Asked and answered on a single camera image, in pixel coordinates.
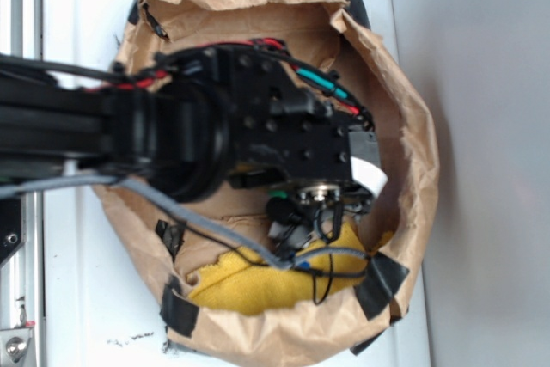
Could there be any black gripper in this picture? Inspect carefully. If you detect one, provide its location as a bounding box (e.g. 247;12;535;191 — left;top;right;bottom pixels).
205;45;387;255

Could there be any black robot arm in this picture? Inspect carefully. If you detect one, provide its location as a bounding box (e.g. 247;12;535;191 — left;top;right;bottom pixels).
1;38;388;257

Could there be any yellow cloth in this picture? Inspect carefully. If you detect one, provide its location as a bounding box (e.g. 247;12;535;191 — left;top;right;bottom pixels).
176;233;367;315

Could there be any brown paper bag basin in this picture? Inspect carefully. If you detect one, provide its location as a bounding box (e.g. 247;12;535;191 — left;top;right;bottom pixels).
95;0;439;366

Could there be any red and green wire bundle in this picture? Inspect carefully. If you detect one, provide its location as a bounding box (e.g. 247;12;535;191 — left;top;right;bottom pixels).
83;38;375;127

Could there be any grey sleeved cable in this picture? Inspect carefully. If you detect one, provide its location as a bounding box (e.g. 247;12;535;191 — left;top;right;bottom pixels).
0;174;371;272

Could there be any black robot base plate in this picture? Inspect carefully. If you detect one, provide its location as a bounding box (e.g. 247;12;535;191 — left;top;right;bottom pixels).
0;199;25;266

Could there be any aluminium frame rail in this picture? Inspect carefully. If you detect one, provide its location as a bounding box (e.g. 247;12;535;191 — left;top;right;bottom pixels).
1;0;46;366

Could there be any metal corner bracket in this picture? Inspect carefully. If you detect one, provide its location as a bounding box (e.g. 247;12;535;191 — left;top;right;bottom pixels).
1;327;34;367

